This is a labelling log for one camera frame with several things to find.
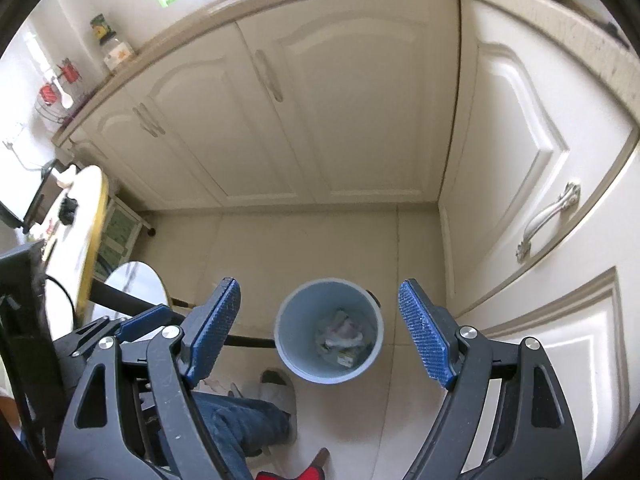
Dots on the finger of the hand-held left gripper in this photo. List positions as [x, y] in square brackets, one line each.
[137, 325]
[85, 335]

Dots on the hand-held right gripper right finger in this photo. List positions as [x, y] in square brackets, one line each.
[425, 337]

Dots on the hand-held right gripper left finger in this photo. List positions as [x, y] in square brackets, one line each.
[217, 330]

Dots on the light blue trash bin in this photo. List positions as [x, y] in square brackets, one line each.
[295, 320]

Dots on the black bag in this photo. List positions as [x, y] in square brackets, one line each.
[67, 210]

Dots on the white paper ball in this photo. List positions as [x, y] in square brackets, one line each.
[65, 177]

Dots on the grey slipper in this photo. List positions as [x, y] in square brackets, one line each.
[280, 387]

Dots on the black box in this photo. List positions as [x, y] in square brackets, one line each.
[20, 272]

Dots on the round marble table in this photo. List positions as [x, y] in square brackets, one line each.
[82, 240]

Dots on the person's leg in jeans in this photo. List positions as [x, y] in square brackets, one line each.
[235, 425]

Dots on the silver rice cooker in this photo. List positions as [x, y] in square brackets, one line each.
[42, 200]

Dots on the red slipper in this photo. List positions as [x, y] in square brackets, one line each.
[305, 472]

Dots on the white plastic spoon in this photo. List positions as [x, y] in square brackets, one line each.
[62, 96]

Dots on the red utensil cup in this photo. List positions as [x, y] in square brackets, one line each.
[70, 71]
[49, 94]

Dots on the glass jar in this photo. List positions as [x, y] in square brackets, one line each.
[117, 55]

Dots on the yellow toy figure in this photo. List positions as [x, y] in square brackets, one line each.
[100, 27]

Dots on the beige countertop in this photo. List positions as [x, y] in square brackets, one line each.
[550, 15]

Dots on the white wall socket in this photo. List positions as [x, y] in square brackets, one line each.
[12, 137]

